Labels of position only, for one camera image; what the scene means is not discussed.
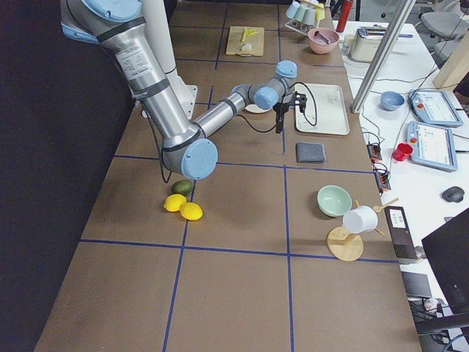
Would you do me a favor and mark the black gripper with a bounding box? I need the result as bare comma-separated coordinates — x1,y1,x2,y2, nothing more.
273,93,293,133

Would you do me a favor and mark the cream round plate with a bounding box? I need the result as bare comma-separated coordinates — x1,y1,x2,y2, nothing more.
244,104,272,114

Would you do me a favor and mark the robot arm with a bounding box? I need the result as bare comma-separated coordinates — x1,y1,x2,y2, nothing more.
60,1,297,180

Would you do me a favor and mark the cream bear tray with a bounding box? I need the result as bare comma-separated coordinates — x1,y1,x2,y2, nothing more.
295,83,350,136

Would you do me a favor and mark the grey folded cloth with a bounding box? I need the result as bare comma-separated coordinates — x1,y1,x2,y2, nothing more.
295,142,326,164

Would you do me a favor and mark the wooden cutting board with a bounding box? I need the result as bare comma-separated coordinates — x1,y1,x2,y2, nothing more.
225,26,265,56

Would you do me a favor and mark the pink bowl with ice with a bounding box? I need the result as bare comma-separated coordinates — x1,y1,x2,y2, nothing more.
308,27,339,54

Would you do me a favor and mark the mint green bowl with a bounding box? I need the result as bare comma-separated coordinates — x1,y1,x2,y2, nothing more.
317,185,352,217

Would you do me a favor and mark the lemon slice far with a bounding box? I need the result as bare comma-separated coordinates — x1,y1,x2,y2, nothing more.
244,28,258,36

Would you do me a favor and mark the grey cup in rack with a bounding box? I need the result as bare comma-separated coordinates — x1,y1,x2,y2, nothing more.
302,7,317,26

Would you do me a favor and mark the blue bowl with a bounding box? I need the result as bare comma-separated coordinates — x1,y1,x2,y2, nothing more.
380,91,405,111

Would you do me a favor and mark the green cup in rack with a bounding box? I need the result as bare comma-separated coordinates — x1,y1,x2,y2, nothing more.
294,4,309,23

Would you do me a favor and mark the light blue cup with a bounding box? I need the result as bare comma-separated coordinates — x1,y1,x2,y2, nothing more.
286,1,300,19

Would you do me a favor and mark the green avocado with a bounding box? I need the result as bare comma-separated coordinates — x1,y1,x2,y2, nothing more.
171,180,194,197

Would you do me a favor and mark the black power strip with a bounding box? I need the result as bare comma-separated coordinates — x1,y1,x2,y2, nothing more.
366,143,391,194

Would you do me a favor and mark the yellow cup in rack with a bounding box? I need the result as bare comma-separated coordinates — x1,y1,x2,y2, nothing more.
316,8,325,22

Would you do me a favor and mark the cream toaster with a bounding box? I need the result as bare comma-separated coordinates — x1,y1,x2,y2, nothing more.
348,26,387,63

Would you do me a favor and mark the yellow lemon right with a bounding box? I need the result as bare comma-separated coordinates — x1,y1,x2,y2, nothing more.
179,202,204,221

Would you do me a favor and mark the yellow lemon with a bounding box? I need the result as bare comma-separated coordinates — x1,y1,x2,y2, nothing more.
179,202,204,221
163,194,187,212

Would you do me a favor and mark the white cup on stand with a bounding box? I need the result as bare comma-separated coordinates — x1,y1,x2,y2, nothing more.
342,205,378,234

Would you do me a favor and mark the red cup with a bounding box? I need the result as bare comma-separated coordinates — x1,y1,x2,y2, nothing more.
392,142,413,161

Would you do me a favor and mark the yellow lemon left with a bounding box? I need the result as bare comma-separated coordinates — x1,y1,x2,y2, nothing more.
163,194,187,212

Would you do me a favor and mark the red bottle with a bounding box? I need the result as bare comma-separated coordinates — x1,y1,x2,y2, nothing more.
336,0,354,33

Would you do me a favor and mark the wooden cup stand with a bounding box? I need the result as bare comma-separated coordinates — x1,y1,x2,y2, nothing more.
327,198,399,262

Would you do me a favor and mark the teach pendant far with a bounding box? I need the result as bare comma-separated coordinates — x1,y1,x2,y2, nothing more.
409,89,463,128

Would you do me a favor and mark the teach pendant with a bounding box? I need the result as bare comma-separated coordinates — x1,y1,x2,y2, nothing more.
405,121,458,172
409,89,463,128

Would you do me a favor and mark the teach pendant near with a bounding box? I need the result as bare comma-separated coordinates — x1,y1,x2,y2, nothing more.
405,121,458,172

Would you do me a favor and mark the black box device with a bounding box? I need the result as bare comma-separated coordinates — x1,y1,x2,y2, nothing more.
385,206,420,264

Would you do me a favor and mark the black computer mouse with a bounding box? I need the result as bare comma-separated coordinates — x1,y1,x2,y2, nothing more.
440,186,465,203

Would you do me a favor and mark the black monitor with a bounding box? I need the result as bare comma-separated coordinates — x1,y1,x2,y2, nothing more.
416,210,468,335

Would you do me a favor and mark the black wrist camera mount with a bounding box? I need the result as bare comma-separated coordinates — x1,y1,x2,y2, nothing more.
290,92,307,113

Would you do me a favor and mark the white wire cup rack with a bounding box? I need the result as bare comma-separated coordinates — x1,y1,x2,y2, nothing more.
284,19,321,36

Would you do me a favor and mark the aluminium frame post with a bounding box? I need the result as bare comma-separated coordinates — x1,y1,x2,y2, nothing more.
351,0,416,114

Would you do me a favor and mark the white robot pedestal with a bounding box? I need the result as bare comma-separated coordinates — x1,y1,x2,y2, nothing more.
141,0,198,120

